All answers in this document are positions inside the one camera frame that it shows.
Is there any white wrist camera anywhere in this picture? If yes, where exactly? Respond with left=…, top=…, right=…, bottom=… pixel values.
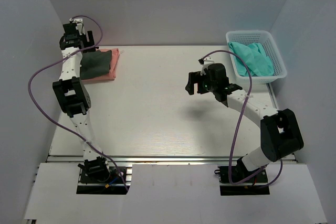
left=198, top=56, right=215, bottom=76
left=69, top=17, right=85, bottom=35

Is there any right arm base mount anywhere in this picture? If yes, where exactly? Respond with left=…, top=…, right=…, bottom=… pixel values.
left=214, top=161, right=270, bottom=196

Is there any white plastic basket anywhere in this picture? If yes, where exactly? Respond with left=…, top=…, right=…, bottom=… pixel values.
left=226, top=30, right=287, bottom=85

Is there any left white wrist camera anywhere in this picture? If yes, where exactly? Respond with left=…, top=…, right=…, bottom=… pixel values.
left=69, top=17, right=85, bottom=35

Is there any folded pink t-shirt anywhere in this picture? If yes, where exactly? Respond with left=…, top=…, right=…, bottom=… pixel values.
left=82, top=48, right=120, bottom=82

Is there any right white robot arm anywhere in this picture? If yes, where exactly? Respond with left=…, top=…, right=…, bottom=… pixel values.
left=185, top=63, right=304, bottom=184

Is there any teal t-shirt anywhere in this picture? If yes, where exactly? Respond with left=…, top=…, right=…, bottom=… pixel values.
left=228, top=42, right=275, bottom=77

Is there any aluminium rail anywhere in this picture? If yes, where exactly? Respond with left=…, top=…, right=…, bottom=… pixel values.
left=47, top=155, right=229, bottom=163

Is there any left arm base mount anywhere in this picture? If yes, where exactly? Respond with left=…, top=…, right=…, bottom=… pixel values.
left=76, top=157, right=131, bottom=195

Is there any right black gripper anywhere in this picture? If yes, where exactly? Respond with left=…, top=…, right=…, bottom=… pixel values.
left=186, top=70, right=217, bottom=95

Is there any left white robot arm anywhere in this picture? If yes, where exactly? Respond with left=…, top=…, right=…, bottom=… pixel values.
left=52, top=16, right=111, bottom=182

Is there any dark grey t-shirt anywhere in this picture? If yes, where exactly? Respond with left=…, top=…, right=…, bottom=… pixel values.
left=80, top=50, right=112, bottom=80

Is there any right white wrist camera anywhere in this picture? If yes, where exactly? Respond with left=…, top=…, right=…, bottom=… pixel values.
left=198, top=56, right=215, bottom=76

